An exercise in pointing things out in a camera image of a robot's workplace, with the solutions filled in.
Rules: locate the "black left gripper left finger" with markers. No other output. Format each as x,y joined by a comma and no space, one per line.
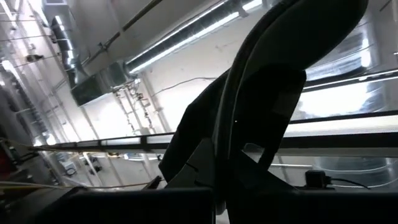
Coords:
199,168

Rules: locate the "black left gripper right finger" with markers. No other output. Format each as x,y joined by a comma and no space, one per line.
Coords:
252,179

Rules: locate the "olive green cap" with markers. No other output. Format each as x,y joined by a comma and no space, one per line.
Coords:
280,37

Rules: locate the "black overhead camera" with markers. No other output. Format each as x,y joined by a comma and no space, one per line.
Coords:
317,180

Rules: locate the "black overhead frame bar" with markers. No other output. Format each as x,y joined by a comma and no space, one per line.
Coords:
342,143

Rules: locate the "dark duct junction box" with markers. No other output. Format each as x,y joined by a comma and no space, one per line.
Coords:
93,87

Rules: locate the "long silver ceiling duct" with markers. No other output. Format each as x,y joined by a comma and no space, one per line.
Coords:
186,34

